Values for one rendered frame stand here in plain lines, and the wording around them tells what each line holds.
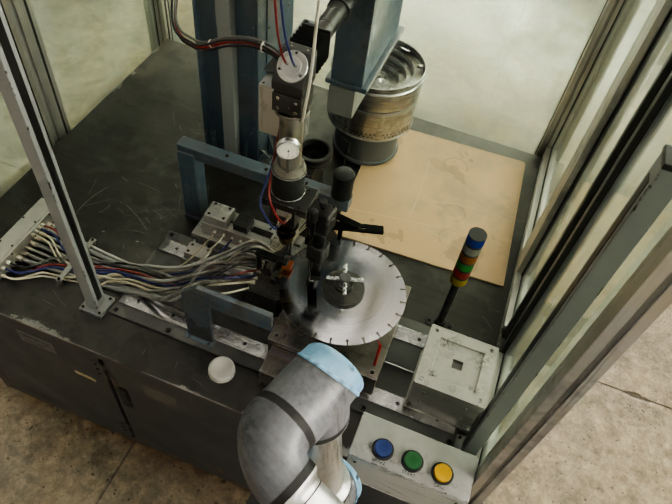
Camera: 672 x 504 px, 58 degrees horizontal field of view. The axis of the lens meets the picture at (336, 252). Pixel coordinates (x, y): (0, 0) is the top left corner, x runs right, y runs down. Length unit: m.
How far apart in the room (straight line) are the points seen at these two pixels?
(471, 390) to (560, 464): 1.10
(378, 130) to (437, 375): 0.85
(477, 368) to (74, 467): 1.50
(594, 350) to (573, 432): 1.73
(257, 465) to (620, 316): 0.54
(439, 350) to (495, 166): 0.93
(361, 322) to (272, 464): 0.68
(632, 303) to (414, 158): 1.47
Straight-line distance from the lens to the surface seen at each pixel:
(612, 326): 0.92
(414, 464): 1.44
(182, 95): 2.45
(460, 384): 1.56
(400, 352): 1.73
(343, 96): 1.57
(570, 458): 2.63
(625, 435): 2.78
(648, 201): 0.89
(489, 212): 2.14
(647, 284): 0.85
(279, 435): 0.92
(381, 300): 1.57
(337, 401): 0.96
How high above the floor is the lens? 2.23
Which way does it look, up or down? 51 degrees down
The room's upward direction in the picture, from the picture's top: 9 degrees clockwise
